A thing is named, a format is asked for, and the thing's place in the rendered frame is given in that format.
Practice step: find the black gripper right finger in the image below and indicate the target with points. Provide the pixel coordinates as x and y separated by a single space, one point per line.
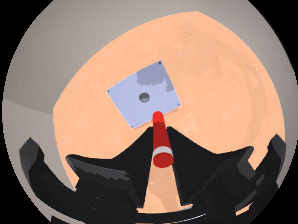
195 168

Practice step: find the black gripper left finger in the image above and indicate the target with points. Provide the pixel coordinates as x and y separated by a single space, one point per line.
130 170

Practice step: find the light blue sloped panel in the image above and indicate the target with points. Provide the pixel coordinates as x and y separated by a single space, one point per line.
139 95

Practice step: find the red peg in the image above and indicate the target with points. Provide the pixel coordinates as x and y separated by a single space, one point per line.
162 156

